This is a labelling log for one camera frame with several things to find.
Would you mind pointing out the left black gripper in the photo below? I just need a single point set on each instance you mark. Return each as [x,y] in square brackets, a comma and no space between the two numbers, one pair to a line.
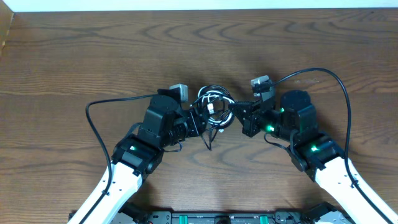
[197,117]

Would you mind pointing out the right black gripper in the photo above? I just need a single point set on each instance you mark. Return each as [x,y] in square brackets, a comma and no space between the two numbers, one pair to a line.
[249,119]

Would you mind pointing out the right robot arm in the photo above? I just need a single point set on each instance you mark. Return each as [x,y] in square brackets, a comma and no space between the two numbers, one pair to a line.
[314,152]

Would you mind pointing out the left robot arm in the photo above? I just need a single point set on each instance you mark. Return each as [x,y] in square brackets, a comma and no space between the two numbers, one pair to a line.
[136,156]

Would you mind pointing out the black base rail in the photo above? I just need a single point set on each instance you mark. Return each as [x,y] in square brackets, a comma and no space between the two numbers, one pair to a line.
[321,213]

